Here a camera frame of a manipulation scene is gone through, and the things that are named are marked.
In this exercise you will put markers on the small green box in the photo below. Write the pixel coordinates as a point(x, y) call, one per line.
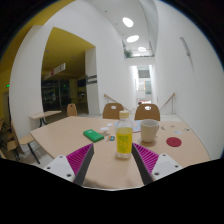
point(93, 135)

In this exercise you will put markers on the small white card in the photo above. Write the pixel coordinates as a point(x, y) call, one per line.
point(104, 128)

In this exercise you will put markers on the group of oval ceiling lights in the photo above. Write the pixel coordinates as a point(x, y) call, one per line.
point(127, 22)

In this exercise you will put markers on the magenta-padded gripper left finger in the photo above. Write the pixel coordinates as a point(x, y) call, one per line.
point(60, 166)

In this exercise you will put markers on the wooden stair handrail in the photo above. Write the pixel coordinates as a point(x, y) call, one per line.
point(169, 98)
point(111, 99)

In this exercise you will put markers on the flat round red coaster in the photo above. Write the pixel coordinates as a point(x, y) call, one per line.
point(174, 142)

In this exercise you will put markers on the yellow drink bottle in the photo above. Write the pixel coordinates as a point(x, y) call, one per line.
point(124, 140)

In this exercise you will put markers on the wooden chair with round hole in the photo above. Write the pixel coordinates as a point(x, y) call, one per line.
point(110, 113)
point(147, 115)
point(71, 110)

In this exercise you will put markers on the wooden chair with black legs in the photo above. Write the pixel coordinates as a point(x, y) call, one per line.
point(23, 140)

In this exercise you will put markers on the cream ceramic mug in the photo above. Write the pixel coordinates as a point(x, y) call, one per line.
point(148, 130)

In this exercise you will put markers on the small wooden side table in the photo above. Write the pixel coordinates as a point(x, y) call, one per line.
point(45, 114)

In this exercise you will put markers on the small colourful card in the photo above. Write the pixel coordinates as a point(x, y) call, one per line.
point(110, 138)

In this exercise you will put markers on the green balcony plant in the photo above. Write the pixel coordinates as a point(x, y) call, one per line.
point(128, 53)

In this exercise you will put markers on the red and white hanging sign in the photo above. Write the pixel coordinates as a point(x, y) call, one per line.
point(55, 70)

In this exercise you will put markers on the light blue printed paper sheet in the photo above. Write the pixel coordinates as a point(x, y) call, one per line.
point(136, 126)

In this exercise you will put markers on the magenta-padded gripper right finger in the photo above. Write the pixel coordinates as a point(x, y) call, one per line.
point(165, 165)

